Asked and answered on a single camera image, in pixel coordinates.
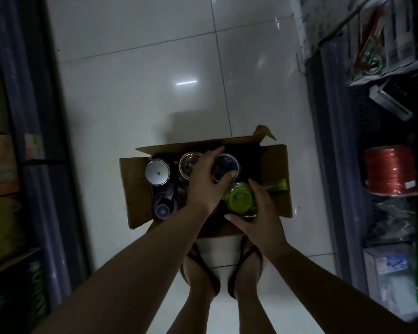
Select black left sandal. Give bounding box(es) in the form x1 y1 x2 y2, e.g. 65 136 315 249
180 241 221 301

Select red and green blister pack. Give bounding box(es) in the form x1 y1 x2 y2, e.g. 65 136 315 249
353 7 385 75

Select green bottle with long neck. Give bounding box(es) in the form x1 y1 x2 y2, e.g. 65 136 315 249
259 178 288 195

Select person's left forearm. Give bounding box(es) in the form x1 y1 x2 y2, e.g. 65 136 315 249
33 204 209 334

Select black right sandal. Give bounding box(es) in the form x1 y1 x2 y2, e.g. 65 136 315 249
228 236 264 299

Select grey metal shelf rack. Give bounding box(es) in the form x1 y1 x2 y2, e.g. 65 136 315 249
305 0 418 334

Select brown cardboard box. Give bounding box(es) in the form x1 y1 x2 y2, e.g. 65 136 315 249
119 125 293 239

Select shelf price tag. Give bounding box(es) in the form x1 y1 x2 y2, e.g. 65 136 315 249
24 133 46 161

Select small white box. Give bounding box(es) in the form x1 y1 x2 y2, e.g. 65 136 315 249
369 81 413 121

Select white striped boxes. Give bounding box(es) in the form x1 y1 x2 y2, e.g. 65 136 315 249
383 0 418 66

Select orange wire spool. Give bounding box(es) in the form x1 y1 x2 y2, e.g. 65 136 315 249
363 145 418 197

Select person's right hand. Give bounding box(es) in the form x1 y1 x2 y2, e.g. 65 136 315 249
224 179 290 260

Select white carton with blue print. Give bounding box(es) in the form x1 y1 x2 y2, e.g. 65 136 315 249
363 244 418 322

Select person's right leg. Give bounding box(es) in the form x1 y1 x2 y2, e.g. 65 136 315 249
228 236 277 334

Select dark box with green print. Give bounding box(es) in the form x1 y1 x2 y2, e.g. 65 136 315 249
0 248 50 334

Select yellowish cardboard box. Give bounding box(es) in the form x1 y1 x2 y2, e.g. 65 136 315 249
0 195 28 270

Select person's left leg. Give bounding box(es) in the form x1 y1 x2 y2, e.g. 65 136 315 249
167 241 221 334

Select black sandal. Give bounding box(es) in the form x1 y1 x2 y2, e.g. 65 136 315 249
228 236 264 299
180 241 221 301

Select copper rimmed bottle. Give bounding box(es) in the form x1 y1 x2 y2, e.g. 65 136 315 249
178 151 203 179

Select clear plastic bag pack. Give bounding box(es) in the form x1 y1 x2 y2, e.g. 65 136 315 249
367 196 418 245

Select dark blue lidded bottle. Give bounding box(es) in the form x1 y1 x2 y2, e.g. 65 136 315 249
212 154 241 183

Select green plastic bottle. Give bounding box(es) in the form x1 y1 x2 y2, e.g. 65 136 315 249
223 182 258 217

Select person's left hand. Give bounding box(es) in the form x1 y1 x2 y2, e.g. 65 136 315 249
186 146 237 217

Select grey bottle with handle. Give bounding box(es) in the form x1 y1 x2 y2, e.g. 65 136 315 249
153 182 179 220

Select dark metal shelf rack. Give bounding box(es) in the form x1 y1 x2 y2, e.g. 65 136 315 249
0 0 93 334

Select person's leg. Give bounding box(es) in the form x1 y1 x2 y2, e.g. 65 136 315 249
228 236 277 334
167 241 221 334

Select orange cardboard box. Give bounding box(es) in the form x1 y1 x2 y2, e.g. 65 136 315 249
0 133 20 199

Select person's right forearm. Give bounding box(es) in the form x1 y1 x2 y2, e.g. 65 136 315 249
268 241 418 334

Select silver lidded bottle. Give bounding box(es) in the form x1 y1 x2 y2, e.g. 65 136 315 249
145 159 170 186

